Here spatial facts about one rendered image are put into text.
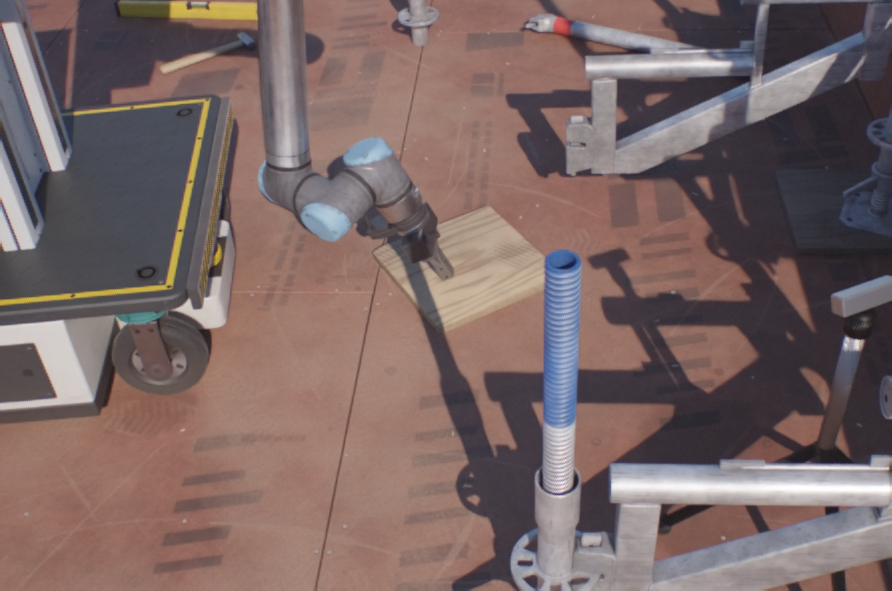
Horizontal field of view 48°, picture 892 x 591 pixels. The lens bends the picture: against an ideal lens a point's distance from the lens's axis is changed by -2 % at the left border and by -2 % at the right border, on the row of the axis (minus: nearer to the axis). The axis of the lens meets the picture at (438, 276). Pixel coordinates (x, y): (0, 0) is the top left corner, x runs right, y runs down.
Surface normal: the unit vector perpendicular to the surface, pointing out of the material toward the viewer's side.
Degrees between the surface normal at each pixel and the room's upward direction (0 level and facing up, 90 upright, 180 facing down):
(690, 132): 90
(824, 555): 90
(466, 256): 0
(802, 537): 27
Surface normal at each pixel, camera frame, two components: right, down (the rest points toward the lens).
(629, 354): -0.06, -0.77
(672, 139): -0.08, 0.64
